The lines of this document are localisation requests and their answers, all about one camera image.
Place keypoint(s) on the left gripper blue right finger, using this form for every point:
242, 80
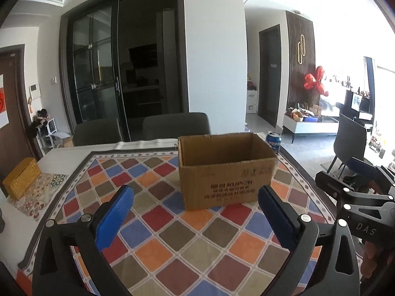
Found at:
281, 216

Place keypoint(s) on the dark grey dining chair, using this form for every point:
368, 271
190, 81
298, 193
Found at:
95, 132

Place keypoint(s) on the white low TV cabinet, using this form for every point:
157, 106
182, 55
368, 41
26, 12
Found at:
301, 122

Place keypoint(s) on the colourful diamond pattern table mat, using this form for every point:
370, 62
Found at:
162, 248

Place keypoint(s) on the brown cardboard box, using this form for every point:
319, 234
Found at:
219, 170

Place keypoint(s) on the patterned floral placemat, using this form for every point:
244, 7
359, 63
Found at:
39, 195

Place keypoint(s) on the yellow woven tissue box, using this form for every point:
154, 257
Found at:
21, 177

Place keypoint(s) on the dark chair at right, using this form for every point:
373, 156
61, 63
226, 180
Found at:
350, 142

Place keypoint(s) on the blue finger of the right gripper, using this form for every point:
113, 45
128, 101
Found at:
344, 194
381, 175

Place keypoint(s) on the black glass sliding door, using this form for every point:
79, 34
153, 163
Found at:
124, 60

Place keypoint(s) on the dark interior door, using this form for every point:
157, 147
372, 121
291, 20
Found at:
269, 74

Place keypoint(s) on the blue Pepsi can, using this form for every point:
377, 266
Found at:
274, 140

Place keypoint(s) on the brown entrance door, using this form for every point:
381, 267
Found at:
16, 140

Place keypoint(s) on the red balloon flower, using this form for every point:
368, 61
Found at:
314, 81

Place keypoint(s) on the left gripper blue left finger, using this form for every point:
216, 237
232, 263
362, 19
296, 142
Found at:
111, 215

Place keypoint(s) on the red white door poster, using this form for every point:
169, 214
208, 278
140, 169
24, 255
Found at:
3, 109

